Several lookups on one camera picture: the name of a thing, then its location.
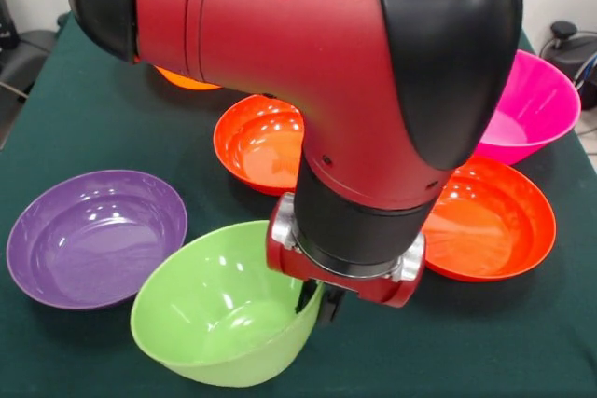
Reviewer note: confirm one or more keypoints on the pink plastic bowl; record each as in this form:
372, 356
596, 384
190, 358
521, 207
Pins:
536, 104

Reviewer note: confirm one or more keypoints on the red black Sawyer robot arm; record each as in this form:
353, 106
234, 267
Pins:
303, 44

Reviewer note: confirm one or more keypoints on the green plastic bowl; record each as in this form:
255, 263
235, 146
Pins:
214, 314

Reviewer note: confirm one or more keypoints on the purple plastic bowl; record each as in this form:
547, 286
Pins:
93, 239

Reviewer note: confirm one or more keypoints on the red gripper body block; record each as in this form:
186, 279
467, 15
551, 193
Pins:
336, 284

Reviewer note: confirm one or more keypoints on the dark green tablecloth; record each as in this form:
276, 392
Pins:
420, 347

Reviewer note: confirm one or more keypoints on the orange plastic bowl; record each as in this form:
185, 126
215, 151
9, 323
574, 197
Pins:
186, 81

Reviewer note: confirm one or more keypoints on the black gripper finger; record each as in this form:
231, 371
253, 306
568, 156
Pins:
304, 295
332, 307

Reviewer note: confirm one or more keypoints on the red plastic bowl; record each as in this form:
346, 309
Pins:
494, 230
256, 146

